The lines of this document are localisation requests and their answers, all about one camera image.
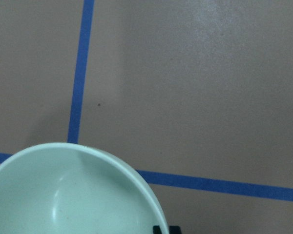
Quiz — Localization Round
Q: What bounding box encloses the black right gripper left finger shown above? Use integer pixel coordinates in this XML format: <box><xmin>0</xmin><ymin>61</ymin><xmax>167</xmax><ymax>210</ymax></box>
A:
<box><xmin>153</xmin><ymin>225</ymin><xmax>161</xmax><ymax>234</ymax></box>

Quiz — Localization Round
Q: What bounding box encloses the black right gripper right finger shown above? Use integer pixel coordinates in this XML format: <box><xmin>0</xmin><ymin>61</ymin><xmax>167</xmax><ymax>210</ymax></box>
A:
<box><xmin>169</xmin><ymin>226</ymin><xmax>181</xmax><ymax>234</ymax></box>

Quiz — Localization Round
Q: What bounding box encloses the green bowl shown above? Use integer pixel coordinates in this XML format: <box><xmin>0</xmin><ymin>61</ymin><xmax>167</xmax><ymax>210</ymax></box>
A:
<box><xmin>0</xmin><ymin>143</ymin><xmax>169</xmax><ymax>234</ymax></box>

